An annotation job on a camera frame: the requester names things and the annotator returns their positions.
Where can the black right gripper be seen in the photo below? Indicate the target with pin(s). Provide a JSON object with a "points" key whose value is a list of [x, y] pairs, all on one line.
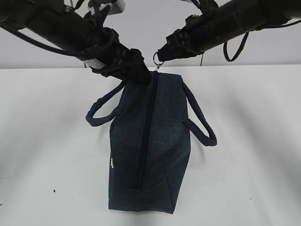
{"points": [[182, 43]]}

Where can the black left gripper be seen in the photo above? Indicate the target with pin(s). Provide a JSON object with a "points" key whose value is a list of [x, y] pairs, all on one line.
{"points": [[105, 55]]}

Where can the dark blue zip bag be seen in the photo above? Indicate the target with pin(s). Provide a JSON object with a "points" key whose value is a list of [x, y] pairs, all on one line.
{"points": [[150, 128]]}

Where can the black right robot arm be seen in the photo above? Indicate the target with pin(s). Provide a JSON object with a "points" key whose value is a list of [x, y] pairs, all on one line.
{"points": [[219, 24]]}

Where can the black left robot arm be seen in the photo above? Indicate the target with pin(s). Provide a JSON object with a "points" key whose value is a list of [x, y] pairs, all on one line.
{"points": [[56, 27]]}

